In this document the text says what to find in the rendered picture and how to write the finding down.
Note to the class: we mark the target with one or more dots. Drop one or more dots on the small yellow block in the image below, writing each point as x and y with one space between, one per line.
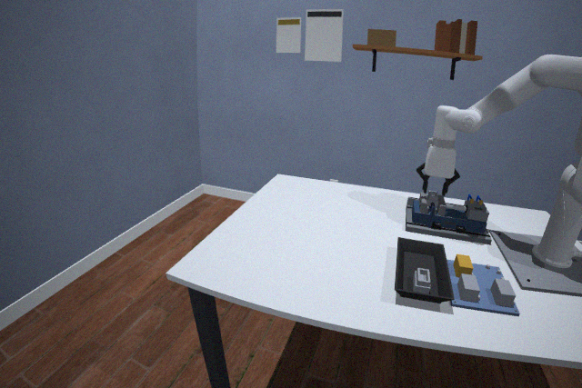
462 265

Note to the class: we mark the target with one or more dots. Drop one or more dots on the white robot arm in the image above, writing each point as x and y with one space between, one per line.
559 71

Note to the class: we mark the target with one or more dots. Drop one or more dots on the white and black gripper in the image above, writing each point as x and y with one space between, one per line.
440 162

